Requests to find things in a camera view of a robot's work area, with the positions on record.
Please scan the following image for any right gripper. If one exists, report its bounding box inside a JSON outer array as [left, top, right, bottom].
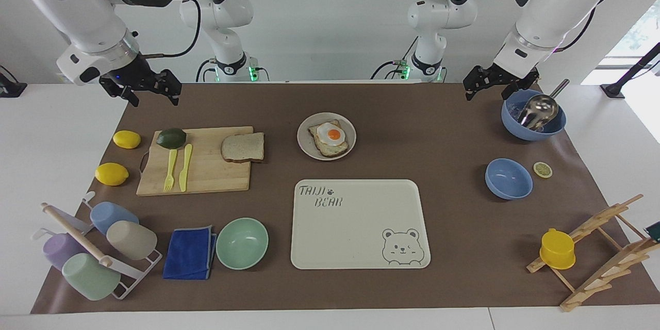
[[99, 53, 182, 107]]

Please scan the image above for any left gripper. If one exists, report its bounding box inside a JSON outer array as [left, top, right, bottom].
[[463, 63, 540, 101]]

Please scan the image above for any grey round plate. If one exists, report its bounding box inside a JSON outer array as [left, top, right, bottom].
[[297, 112, 357, 161]]

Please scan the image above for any metal ladle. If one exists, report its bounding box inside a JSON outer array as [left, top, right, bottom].
[[517, 79, 570, 132]]

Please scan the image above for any yellow lemon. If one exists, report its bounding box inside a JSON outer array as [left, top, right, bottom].
[[95, 163, 129, 187], [113, 130, 141, 150]]

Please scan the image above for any green avocado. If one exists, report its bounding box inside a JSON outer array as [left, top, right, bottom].
[[156, 128, 187, 150]]

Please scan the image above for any large blue bowl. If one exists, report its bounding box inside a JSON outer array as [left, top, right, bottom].
[[501, 89, 567, 141]]

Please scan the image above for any yellow-green plastic fork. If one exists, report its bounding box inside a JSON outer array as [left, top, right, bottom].
[[164, 148, 178, 192]]

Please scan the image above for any yellow-green plastic knife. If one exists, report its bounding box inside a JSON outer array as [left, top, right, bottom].
[[179, 144, 193, 192]]

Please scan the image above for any small blue bowl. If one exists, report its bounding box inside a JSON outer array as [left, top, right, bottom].
[[485, 158, 534, 200]]

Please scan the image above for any wooden cutting board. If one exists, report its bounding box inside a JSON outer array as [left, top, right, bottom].
[[136, 126, 254, 197]]

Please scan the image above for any plain bread slice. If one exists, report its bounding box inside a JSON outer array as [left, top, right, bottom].
[[221, 132, 266, 163]]

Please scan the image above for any black stand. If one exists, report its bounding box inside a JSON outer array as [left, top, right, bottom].
[[0, 65, 27, 98], [601, 41, 660, 100]]

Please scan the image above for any blue cup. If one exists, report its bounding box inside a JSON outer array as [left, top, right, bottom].
[[90, 202, 140, 235]]

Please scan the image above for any beige cup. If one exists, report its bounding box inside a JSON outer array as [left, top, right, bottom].
[[106, 220, 158, 261]]

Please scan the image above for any white cup rack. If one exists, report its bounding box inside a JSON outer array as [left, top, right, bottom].
[[32, 191, 163, 301]]

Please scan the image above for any blue folded cloth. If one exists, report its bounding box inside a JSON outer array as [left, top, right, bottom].
[[162, 225, 218, 281]]

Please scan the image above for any fried egg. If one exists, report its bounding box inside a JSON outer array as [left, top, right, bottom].
[[316, 122, 348, 147]]

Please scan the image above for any wooden dish rack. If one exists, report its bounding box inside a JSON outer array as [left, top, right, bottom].
[[526, 194, 660, 313]]

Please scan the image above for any yellow cup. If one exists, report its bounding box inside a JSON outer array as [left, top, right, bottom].
[[539, 228, 576, 270]]

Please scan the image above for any toasted bread slice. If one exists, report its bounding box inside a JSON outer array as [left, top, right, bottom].
[[308, 119, 350, 158]]

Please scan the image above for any mint green bowl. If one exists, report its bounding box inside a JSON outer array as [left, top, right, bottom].
[[216, 217, 269, 271]]

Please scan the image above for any purple cup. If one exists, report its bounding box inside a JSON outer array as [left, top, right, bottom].
[[43, 233, 88, 271]]

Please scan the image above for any mint green cup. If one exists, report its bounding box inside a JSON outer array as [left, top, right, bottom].
[[62, 253, 122, 301]]

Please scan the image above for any cream tray with bear print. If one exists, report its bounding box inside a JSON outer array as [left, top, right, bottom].
[[290, 179, 432, 270]]

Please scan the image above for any black cable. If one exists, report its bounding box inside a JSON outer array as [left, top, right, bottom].
[[139, 0, 202, 59], [371, 60, 402, 80], [553, 6, 598, 53], [195, 59, 217, 83]]

